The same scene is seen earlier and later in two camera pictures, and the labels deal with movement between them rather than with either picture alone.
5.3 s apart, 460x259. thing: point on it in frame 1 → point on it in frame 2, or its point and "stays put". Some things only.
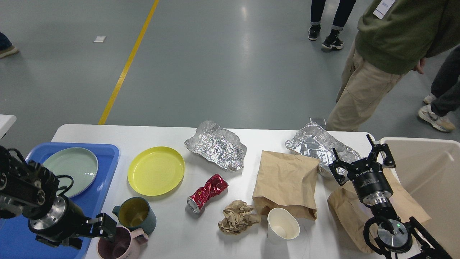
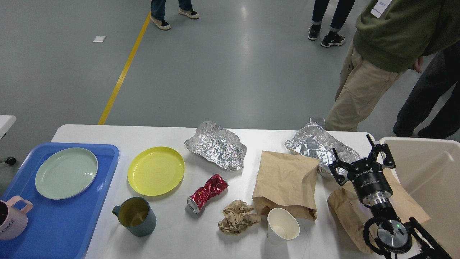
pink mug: (125, 246) → (13, 221)
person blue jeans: (7, 48) → (158, 9)
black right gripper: (370, 182) stays put
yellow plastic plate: (156, 171) stays put
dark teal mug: (134, 213) stays put
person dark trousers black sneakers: (334, 41) stays put
